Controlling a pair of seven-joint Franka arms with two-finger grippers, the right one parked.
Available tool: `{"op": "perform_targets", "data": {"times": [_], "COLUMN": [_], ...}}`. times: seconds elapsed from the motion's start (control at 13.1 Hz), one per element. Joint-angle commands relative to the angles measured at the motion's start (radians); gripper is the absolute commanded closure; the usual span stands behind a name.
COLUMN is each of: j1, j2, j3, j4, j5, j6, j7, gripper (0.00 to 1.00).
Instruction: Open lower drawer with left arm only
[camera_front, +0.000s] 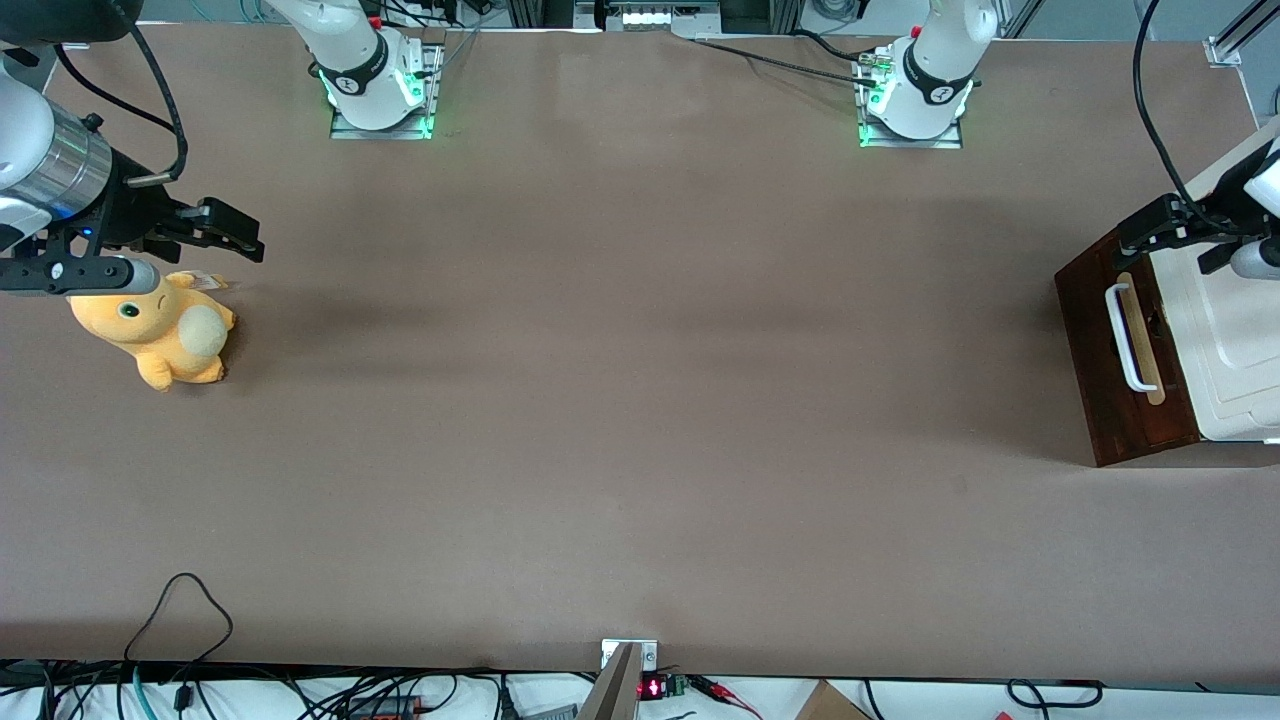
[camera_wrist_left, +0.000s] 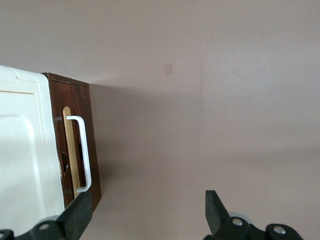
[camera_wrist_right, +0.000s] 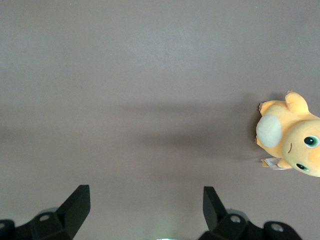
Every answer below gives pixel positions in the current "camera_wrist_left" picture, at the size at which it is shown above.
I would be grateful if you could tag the cream plastic cabinet body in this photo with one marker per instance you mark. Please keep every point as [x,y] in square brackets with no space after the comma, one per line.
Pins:
[22,150]

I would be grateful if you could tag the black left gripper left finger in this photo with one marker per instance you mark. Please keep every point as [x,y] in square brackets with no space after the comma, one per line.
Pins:
[72,215]

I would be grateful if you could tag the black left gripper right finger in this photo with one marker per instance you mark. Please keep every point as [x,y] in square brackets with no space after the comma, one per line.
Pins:
[215,212]

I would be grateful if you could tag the light wooden slat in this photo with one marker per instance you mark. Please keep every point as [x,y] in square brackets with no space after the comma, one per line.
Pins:
[70,140]

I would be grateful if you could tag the dark brown wooden drawer front with hole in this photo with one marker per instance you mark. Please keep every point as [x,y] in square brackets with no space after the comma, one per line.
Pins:
[57,105]

